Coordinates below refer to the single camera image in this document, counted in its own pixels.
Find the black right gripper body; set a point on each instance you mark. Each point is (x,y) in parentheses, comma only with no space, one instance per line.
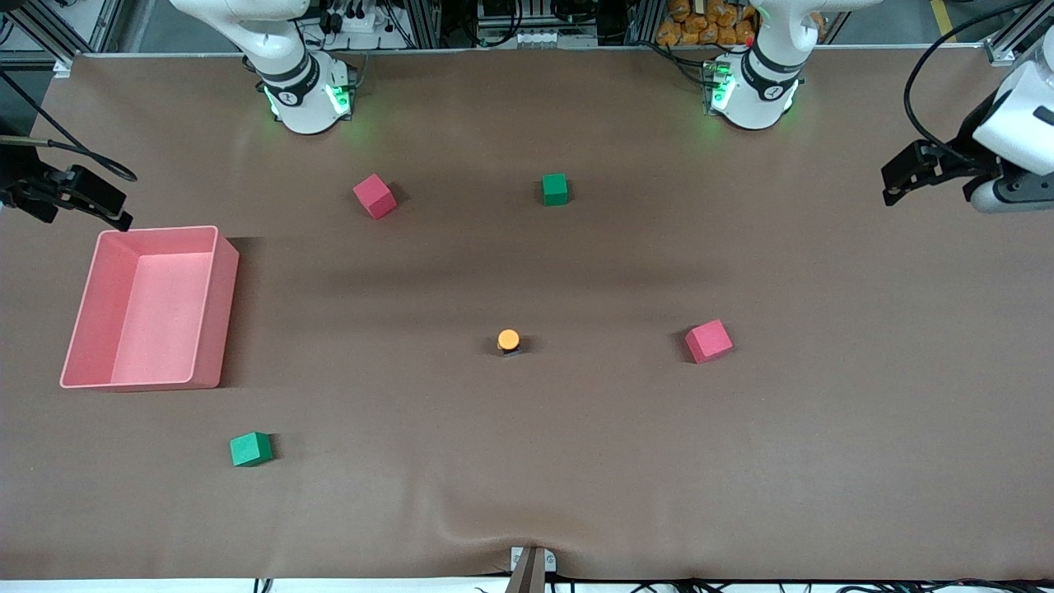
(18,189)

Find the orange capped black button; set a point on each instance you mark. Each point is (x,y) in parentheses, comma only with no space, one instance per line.
(509,338)

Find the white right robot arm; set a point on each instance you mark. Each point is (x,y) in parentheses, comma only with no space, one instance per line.
(280,49)

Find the pink plastic bin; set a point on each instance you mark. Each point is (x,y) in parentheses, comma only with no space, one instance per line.
(140,354)

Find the orange snack bags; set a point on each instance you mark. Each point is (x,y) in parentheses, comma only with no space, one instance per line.
(692,29)

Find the pink foam cube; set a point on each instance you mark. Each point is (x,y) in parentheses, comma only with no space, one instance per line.
(708,342)
(375,196)

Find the green foam cube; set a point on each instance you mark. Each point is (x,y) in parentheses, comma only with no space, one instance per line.
(249,450)
(555,189)

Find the white power strip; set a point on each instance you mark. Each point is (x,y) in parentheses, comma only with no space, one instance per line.
(354,21)

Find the white terminal block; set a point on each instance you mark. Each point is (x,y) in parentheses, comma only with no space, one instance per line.
(543,38)

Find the brown table cover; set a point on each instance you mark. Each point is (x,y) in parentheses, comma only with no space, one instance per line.
(527,453)

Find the aluminium frame profile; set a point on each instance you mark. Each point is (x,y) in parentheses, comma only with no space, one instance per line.
(49,37)
(1009,41)

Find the metal table edge bracket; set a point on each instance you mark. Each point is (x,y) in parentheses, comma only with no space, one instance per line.
(550,560)

